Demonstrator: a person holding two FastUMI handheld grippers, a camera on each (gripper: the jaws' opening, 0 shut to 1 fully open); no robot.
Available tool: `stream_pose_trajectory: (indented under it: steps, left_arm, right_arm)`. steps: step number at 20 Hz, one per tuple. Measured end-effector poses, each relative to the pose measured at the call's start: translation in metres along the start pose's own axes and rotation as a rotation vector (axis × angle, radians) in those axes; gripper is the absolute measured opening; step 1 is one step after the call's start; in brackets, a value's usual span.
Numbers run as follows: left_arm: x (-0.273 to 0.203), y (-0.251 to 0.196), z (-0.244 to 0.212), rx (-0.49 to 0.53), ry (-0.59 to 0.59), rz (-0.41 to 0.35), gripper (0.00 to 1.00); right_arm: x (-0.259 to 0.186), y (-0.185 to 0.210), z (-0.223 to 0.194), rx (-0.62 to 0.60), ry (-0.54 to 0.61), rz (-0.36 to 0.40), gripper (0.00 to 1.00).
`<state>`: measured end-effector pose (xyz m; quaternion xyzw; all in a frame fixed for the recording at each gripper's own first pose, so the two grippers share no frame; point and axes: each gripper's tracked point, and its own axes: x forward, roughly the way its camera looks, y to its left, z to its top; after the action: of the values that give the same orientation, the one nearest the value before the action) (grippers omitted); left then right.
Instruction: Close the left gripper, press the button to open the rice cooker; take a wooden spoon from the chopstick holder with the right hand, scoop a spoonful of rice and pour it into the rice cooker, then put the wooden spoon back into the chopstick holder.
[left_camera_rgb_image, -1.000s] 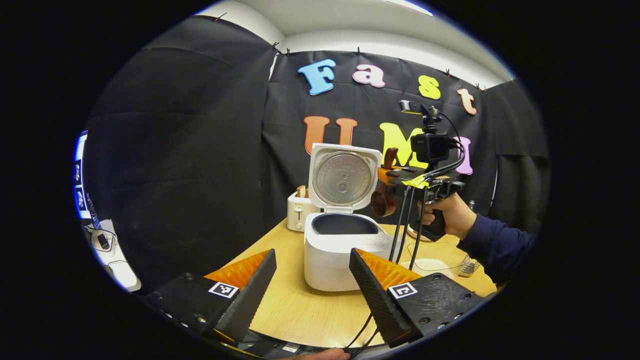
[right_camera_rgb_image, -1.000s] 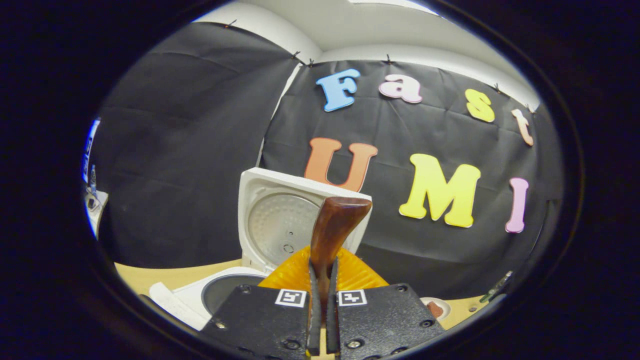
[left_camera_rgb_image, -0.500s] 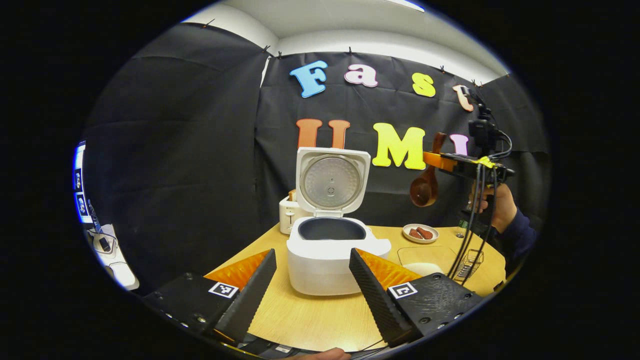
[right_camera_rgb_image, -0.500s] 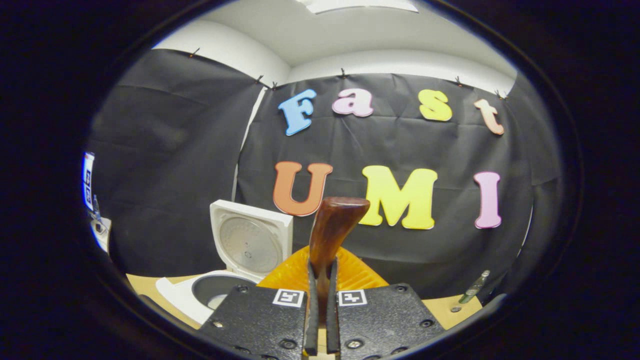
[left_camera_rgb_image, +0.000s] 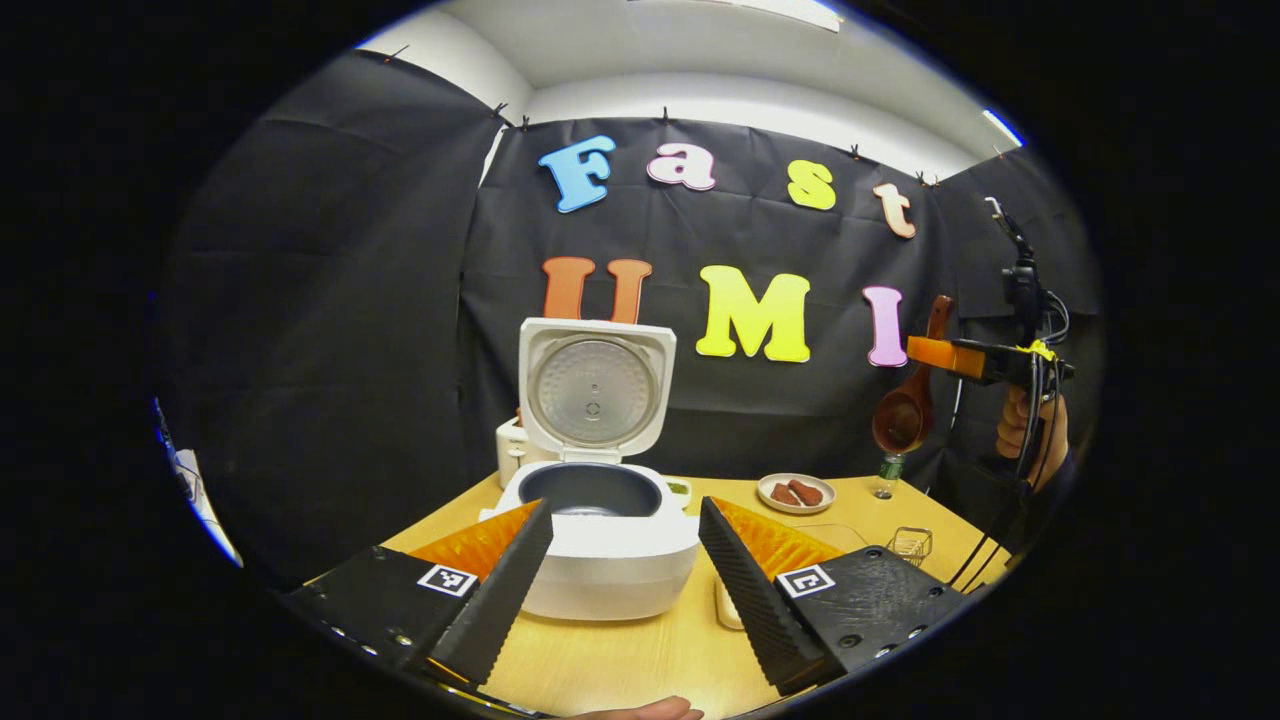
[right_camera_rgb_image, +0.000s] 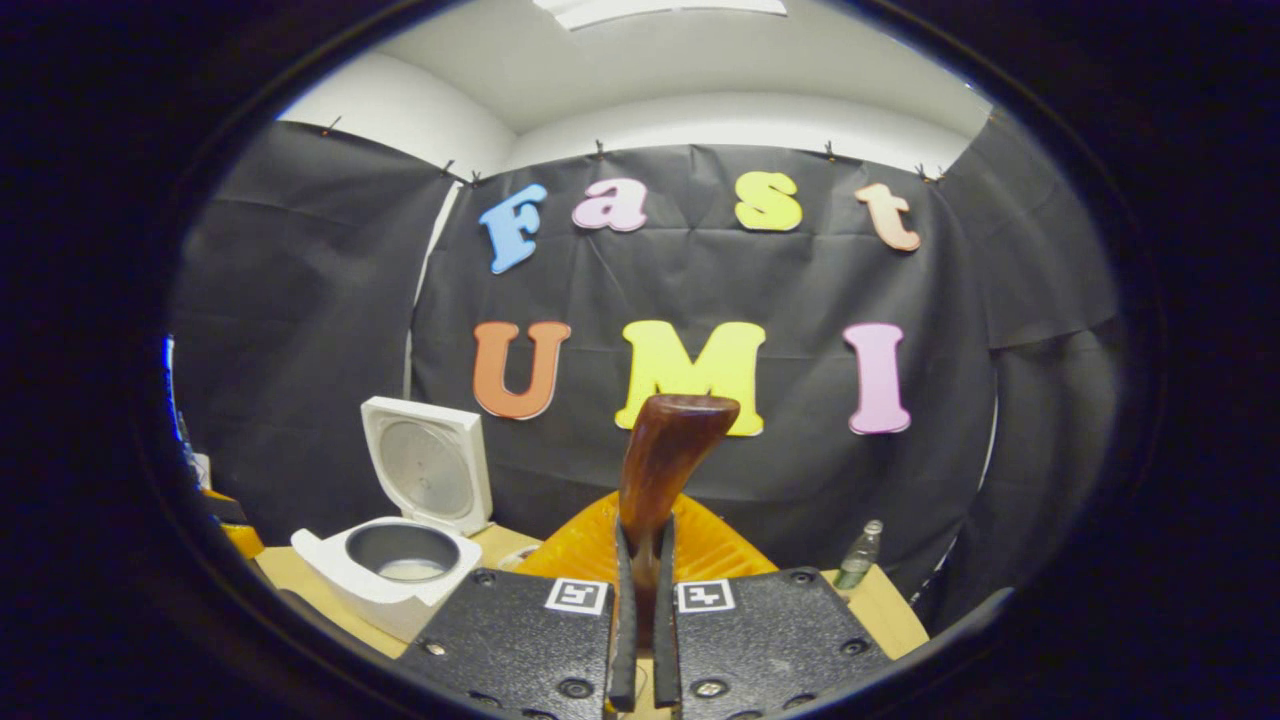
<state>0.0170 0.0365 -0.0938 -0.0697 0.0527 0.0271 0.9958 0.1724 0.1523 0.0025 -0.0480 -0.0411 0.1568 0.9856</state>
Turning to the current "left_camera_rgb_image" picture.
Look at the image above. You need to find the clear plastic rice container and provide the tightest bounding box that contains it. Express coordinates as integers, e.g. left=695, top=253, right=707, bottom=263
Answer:
left=713, top=522, right=886, bottom=633

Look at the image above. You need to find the brown wooden spoon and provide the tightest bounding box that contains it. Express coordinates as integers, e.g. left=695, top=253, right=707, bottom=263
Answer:
left=872, top=294, right=955, bottom=455

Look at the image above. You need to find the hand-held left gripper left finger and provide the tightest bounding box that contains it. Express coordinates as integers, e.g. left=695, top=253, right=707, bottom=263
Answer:
left=280, top=498, right=554, bottom=691

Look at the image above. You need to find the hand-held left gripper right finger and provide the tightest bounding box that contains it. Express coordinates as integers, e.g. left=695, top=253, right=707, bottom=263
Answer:
left=697, top=495, right=969, bottom=698

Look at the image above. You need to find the black backdrop cloth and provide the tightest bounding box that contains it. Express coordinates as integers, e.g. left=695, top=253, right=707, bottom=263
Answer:
left=160, top=50, right=1101, bottom=591

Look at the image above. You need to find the metal wire chopstick holder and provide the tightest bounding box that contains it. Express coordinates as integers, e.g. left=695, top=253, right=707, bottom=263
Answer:
left=886, top=526, right=934, bottom=567

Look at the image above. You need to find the black cable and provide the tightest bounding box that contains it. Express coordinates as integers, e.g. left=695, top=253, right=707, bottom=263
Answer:
left=945, top=320, right=1071, bottom=591

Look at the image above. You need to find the round white plate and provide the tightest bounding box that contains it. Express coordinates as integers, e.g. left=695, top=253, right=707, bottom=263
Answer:
left=757, top=472, right=837, bottom=516

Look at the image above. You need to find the white toaster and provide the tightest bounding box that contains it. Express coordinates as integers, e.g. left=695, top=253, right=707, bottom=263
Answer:
left=495, top=408, right=546, bottom=491

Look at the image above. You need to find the white power strip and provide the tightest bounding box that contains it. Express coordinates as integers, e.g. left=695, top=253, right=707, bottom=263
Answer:
left=172, top=448, right=244, bottom=569

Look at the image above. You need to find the white rice cooker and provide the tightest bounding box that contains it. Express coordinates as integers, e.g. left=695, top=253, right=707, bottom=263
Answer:
left=480, top=318, right=701, bottom=621

